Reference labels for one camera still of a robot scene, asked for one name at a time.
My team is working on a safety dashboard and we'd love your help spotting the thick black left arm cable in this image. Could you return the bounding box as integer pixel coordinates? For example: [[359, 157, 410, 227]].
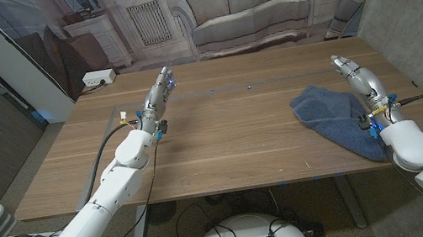
[[75, 120, 151, 199]]

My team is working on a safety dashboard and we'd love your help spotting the blue towel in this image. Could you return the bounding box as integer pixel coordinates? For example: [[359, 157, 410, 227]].
[[286, 73, 392, 176]]

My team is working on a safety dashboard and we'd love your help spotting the grey metal table leg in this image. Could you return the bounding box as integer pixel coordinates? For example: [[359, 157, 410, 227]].
[[333, 171, 369, 233], [124, 203, 153, 237]]

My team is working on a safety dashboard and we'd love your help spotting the printed sofa room backdrop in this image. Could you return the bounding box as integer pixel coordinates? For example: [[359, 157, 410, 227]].
[[0, 0, 410, 114]]

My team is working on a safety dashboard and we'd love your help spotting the black floor cable loop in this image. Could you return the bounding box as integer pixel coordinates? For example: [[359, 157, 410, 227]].
[[172, 197, 240, 237]]

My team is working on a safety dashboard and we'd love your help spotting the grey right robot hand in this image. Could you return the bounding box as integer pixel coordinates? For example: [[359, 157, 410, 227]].
[[329, 45, 409, 138]]

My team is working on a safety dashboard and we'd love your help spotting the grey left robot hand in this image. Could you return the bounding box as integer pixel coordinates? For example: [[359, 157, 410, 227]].
[[130, 65, 184, 137]]

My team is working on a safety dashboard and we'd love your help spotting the black round fan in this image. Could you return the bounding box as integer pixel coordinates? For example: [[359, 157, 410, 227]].
[[144, 199, 180, 227]]

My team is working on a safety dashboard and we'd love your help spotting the white power strip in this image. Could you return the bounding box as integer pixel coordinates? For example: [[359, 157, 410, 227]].
[[80, 67, 118, 88]]

